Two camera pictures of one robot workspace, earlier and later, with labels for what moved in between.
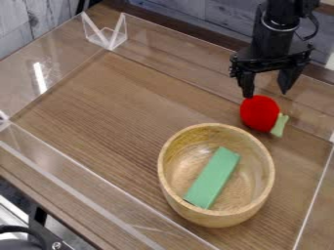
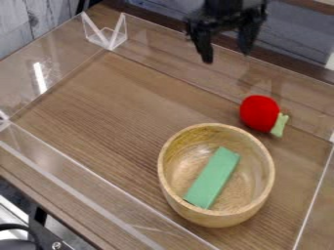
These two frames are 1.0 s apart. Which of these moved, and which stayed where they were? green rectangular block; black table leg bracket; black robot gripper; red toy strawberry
Moved: black robot gripper
Stayed: green rectangular block; black table leg bracket; red toy strawberry
